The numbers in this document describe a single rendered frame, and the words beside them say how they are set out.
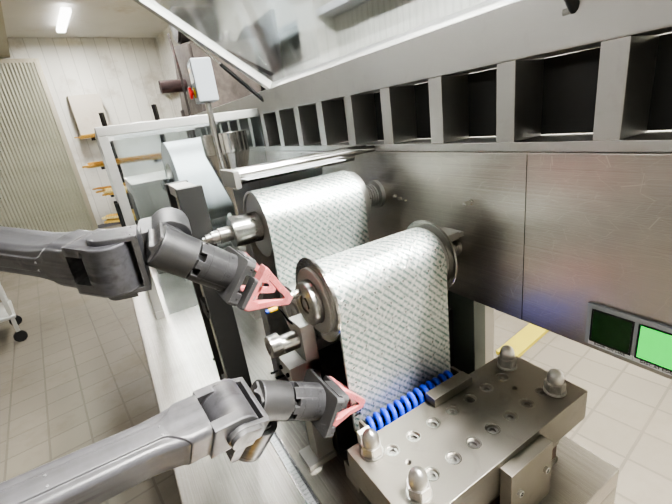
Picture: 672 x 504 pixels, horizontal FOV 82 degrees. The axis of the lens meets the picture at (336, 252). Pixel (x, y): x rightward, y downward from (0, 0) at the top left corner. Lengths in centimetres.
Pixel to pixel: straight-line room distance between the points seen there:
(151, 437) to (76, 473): 7
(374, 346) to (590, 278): 35
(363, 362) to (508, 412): 26
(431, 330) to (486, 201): 26
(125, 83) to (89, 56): 70
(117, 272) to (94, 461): 21
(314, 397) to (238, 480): 31
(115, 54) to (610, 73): 922
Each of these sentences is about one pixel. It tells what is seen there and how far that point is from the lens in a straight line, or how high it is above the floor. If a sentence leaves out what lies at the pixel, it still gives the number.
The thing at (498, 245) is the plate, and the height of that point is 127.
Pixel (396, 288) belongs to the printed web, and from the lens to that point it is 66.
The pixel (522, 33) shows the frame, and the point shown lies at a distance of 70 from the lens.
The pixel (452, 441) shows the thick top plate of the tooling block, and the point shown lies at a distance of 70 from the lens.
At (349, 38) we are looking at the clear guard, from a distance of 101.
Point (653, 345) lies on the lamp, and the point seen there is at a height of 119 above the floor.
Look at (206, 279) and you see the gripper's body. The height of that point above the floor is 135.
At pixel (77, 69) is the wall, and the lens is 936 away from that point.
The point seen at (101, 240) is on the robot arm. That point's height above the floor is 143.
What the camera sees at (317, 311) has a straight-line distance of 61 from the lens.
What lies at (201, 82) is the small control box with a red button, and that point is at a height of 165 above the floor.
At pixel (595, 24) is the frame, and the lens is 65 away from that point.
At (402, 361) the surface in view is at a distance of 73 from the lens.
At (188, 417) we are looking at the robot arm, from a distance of 53.
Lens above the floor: 153
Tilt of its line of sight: 19 degrees down
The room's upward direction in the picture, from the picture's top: 8 degrees counter-clockwise
